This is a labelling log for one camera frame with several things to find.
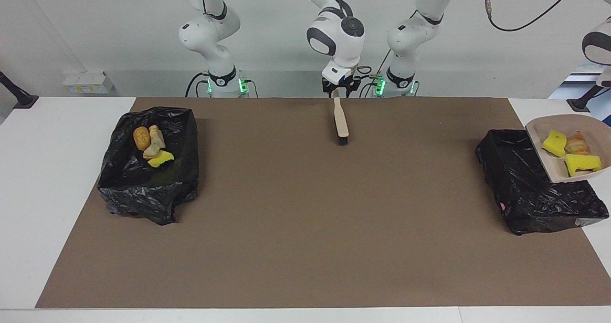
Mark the green and yellow sponge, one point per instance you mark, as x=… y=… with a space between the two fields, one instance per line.
x=161 y=159

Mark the brown table mat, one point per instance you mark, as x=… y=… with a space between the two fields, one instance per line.
x=238 y=265

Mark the shallow bin with black bag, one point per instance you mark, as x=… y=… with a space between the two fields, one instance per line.
x=525 y=194

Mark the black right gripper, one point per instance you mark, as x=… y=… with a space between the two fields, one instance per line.
x=340 y=81

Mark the small croissant bread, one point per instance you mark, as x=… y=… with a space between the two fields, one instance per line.
x=151 y=152
x=577 y=144

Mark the white box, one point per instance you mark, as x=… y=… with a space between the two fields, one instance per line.
x=88 y=82

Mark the brown oval bread roll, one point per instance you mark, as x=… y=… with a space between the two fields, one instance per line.
x=141 y=138

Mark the notched yellow sponge piece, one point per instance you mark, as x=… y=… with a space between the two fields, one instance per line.
x=582 y=164

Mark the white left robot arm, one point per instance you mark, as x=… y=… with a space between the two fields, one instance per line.
x=415 y=32

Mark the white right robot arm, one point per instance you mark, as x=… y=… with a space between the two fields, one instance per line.
x=339 y=39

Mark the beige plastic dustpan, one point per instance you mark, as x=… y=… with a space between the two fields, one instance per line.
x=539 y=132

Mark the beige brush with black bristles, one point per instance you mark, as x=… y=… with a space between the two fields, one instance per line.
x=341 y=122

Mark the tall bin with black bag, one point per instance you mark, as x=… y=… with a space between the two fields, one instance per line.
x=143 y=189

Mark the pale bread slice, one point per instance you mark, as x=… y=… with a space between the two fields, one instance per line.
x=156 y=137

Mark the black stand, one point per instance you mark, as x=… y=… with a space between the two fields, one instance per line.
x=580 y=104
x=24 y=101

